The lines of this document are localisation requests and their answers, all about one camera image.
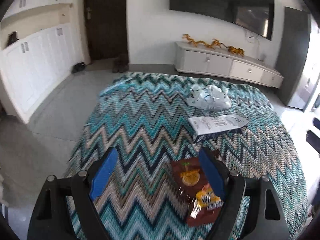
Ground white tv console cabinet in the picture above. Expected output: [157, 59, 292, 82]
[175, 42, 284, 88]

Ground white built-in shoe cabinet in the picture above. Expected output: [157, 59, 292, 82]
[1, 0, 85, 124]

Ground grey double door refrigerator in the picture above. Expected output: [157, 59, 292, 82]
[275, 7, 311, 106]

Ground teal zigzag knitted blanket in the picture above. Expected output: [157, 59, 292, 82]
[66, 73, 308, 239]

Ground large black wall television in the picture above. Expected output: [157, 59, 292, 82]
[169, 0, 274, 40]

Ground dark brown entrance door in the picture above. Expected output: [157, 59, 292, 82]
[84, 0, 127, 60]

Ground dark boots by door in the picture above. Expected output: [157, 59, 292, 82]
[112, 54, 129, 73]

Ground dark red snack packet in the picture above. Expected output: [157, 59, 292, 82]
[170, 148, 228, 227]

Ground white printed plastic bag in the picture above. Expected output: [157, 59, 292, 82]
[187, 83, 232, 111]

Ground blue and white paper carton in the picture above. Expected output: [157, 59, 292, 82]
[188, 114, 249, 143]

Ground black handbag on shelf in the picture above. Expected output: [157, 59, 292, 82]
[7, 31, 20, 47]

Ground golden tiger figurine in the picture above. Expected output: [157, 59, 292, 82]
[227, 46, 245, 56]

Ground dark shoes by cabinet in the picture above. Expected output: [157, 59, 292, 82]
[71, 62, 87, 74]

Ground golden dragon figurine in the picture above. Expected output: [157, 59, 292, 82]
[182, 34, 224, 49]

